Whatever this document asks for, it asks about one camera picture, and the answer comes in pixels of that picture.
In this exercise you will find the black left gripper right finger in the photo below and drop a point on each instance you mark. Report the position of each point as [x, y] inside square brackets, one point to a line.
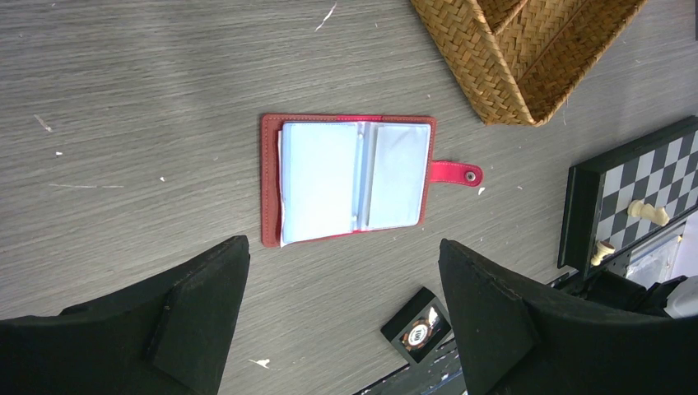
[606, 335]

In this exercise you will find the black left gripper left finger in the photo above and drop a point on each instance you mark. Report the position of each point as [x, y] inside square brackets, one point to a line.
[168, 334]

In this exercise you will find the red leather card holder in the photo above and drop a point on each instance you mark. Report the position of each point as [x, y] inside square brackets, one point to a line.
[329, 175]

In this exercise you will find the poker chip in black case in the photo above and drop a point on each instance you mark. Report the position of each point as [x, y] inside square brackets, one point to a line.
[418, 328]

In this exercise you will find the wooden chess piece lower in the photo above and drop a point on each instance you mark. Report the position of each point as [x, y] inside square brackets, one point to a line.
[602, 249]

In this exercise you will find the wooden chess piece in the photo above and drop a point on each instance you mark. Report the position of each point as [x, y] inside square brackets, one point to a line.
[656, 215]
[602, 249]

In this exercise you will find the black white chessboard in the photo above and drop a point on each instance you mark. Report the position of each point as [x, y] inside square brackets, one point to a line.
[659, 169]

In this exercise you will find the wooden chess piece upper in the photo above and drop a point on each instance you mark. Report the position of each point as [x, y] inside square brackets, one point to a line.
[656, 215]

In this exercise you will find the woven wicker divided tray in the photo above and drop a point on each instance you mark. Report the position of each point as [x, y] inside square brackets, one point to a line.
[518, 62]

